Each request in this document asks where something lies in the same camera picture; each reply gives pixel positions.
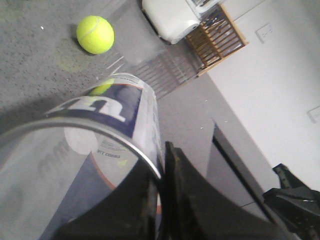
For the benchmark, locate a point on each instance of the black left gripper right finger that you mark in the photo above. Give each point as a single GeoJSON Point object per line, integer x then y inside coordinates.
{"type": "Point", "coordinates": [297, 205]}

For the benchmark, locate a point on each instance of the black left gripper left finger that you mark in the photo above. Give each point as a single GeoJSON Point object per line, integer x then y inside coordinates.
{"type": "Point", "coordinates": [180, 206]}

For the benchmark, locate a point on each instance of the white blue tennis ball can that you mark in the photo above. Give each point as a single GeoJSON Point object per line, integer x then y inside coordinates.
{"type": "Point", "coordinates": [90, 169]}

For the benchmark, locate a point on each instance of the far right tennis ball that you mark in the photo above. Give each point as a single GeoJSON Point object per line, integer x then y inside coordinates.
{"type": "Point", "coordinates": [95, 34]}

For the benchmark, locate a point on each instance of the wooden slatted crate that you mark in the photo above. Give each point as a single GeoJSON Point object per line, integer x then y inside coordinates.
{"type": "Point", "coordinates": [216, 38]}

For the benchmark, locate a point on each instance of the white appliance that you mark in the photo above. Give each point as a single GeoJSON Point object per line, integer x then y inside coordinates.
{"type": "Point", "coordinates": [171, 19]}

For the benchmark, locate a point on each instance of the lower white wall socket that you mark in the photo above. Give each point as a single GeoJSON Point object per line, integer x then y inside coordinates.
{"type": "Point", "coordinates": [314, 114]}

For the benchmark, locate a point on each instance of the white wall socket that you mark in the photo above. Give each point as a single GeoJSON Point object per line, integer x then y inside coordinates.
{"type": "Point", "coordinates": [314, 114]}
{"type": "Point", "coordinates": [265, 33]}

